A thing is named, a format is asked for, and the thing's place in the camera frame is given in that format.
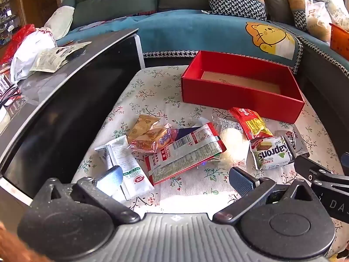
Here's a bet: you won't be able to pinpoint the floral cloth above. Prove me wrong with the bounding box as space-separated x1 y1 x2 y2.
71 65 349 260

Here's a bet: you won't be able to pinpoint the red cardboard box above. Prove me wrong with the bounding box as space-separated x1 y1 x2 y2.
181 50 305 124

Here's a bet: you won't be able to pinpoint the white red print plastic bag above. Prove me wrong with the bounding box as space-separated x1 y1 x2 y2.
11 29 58 82

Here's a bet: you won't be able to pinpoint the small tan houndstooth cushion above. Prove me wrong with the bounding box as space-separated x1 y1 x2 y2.
286 0 310 32

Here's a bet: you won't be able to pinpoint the teal bear print sofa cover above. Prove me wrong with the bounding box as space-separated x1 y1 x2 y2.
57 9 304 74

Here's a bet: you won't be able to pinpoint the tan biscuit packet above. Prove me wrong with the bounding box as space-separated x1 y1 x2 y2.
127 114 160 144

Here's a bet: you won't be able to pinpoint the white snack packet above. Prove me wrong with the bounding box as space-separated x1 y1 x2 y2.
94 135 155 201

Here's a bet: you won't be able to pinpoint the person's left forearm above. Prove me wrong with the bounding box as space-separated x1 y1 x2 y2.
0 222 50 262

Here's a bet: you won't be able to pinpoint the white snack pouch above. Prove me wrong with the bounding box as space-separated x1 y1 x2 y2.
30 41 92 74

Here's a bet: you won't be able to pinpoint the teal sofa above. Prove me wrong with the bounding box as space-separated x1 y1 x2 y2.
57 0 349 77

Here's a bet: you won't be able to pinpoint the green white wafer packet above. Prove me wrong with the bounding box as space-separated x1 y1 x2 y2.
249 135 296 170

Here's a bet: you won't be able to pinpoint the black eyeglasses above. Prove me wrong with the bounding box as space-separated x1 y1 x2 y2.
0 86 22 107

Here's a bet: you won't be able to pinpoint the black glass coffee table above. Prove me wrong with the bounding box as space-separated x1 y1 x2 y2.
0 28 145 219

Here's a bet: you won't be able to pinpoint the clear rice cracker packet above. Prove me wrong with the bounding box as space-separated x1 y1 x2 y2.
212 115 251 168

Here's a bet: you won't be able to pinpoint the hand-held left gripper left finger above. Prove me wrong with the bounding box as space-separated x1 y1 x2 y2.
33 165 141 224

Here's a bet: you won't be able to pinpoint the clear orange bread packet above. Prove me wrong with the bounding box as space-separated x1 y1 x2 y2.
129 124 179 153

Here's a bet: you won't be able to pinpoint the pale green white bag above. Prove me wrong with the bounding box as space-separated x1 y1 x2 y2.
45 5 75 40

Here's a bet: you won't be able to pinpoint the large red white packet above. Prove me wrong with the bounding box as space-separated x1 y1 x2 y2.
144 122 227 185

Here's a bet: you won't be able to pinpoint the red yellow snack packet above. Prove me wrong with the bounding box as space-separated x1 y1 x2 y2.
228 107 274 140

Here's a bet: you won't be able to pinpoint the wooden cabinet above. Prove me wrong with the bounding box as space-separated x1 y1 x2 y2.
0 0 61 33

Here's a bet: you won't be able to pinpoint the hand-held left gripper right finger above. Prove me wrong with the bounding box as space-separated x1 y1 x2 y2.
213 166 322 224

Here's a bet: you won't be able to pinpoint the grey silver snack packet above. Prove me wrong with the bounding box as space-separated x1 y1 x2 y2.
275 126 310 157

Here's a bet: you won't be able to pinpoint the orange plastic basket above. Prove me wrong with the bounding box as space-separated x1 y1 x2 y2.
329 23 349 58

